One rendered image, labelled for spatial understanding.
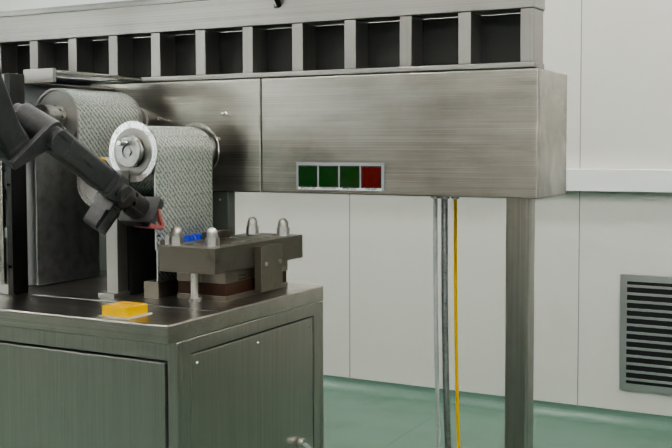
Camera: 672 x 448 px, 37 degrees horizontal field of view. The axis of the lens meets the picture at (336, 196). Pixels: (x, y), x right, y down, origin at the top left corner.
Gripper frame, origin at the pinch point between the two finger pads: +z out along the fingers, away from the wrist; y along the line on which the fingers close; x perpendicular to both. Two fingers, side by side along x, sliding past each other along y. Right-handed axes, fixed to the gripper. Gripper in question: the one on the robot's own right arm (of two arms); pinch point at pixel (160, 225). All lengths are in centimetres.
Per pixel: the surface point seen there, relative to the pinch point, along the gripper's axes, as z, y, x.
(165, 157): -6.5, 0.3, 15.2
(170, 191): -0.7, 0.2, 9.0
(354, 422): 235, -54, 12
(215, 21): 1, -5, 61
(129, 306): -16.4, 13.0, -26.4
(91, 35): 1, -48, 60
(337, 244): 244, -91, 104
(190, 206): 8.4, 0.2, 9.4
